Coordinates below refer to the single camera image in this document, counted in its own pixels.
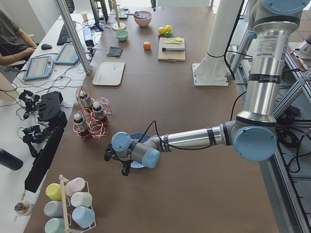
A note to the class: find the seated person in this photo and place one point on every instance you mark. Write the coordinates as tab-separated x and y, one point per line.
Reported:
15	44

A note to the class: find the yellow lemon far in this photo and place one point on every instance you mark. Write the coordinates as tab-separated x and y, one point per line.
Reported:
168	28

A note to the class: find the cup rack with cups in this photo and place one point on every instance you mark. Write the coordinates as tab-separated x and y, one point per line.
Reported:
70	209

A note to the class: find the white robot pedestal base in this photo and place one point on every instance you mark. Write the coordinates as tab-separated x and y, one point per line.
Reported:
211	71

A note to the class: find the tea bottle lower middle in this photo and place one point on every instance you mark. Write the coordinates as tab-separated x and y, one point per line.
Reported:
81	127

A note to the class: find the tea bottle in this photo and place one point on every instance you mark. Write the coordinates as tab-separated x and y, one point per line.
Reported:
99	113
85	100
81	127

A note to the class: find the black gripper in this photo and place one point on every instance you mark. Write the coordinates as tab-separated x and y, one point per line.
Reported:
125	167

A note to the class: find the yellow plastic knife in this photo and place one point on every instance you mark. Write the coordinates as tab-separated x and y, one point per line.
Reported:
175	42

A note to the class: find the yellow lemon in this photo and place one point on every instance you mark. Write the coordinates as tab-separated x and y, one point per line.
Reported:
161	30
168	28

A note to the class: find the copper wire bottle rack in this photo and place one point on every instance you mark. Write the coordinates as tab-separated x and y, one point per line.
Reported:
96	127

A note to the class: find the teach pendant tablet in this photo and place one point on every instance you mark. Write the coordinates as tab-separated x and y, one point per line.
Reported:
38	68
67	55

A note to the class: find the tea bottle lower outer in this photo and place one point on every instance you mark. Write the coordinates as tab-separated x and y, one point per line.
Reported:
85	100

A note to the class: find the computer mouse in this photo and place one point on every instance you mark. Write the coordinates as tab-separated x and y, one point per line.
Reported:
46	46

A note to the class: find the wooden stand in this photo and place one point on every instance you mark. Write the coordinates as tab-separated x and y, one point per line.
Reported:
118	25

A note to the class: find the teach pendant tablet near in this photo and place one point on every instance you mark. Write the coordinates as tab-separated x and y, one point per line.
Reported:
38	68

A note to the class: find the black keyboard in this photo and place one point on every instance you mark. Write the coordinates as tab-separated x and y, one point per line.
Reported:
64	36

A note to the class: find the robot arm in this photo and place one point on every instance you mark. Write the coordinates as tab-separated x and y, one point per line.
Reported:
273	21

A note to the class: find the bamboo cutting board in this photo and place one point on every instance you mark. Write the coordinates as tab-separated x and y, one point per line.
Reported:
171	56

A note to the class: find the orange mandarin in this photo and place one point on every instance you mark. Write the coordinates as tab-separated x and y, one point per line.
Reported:
147	45

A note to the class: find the pink bowl with ice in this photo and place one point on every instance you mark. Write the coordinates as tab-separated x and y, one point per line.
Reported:
142	18

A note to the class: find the teach pendant tablet far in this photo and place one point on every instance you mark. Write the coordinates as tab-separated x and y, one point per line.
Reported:
67	55

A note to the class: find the green lime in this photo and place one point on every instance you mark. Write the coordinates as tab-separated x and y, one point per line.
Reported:
167	34

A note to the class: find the yellow lemon near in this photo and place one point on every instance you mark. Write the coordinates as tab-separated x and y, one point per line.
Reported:
161	30

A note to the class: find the tea bottle top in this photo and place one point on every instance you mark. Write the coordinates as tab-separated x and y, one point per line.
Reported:
99	113

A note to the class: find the blue plate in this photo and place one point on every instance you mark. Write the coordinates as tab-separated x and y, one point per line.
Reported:
143	137

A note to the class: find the steel muddler black tip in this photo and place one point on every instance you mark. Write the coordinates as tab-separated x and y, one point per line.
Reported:
172	49

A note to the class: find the grey folded cloth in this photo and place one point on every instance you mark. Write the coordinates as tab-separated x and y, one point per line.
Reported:
114	51

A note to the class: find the cream rabbit tray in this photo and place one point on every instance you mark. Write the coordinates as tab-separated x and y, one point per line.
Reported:
109	72

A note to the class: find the green bowl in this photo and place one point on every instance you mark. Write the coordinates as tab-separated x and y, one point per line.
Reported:
122	35

